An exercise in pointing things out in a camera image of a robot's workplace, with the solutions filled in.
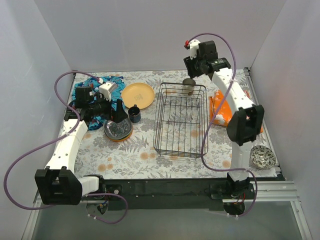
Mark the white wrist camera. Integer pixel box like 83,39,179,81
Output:
184,39,201,60
98,77,117,101

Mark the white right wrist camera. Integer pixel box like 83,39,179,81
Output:
184,39,201,60

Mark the beige brown ceramic cup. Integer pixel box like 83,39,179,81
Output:
182,78,196,96

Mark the black wire dish rack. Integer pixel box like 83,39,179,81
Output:
153,82,209,158

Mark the orange white folded cloth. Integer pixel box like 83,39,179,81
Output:
208,89,265,133

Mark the aluminium frame rail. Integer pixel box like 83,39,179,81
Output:
222,181,301,201

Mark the dark blue mug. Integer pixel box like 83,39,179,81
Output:
128,104,141,123

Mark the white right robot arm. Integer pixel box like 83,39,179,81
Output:
183,39,265,199

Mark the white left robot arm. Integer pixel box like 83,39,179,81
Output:
34,81,126,205

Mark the yellow round plate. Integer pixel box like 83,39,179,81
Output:
121,82,155,110

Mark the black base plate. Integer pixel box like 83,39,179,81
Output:
83,178,255,211

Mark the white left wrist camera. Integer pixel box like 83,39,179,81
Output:
98,77,117,101

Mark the pink patterned bowl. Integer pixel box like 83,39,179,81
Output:
249,145,276,170

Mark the floral patterned table mat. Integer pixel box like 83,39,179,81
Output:
47,67,281,181

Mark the blue shark print cloth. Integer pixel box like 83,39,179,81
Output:
69,75,125,132

